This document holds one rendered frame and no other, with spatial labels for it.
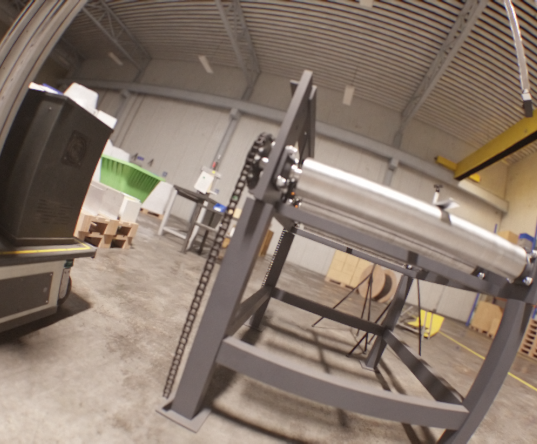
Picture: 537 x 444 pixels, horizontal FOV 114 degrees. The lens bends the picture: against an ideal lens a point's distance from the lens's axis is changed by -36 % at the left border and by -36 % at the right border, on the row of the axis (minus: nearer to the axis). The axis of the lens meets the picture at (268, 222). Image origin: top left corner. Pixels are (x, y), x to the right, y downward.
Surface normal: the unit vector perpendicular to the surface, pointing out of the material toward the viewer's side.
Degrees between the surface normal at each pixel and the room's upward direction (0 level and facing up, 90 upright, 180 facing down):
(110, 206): 90
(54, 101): 90
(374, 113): 90
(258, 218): 90
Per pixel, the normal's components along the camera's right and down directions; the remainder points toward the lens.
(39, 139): 0.02, -0.05
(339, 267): -0.22, -0.14
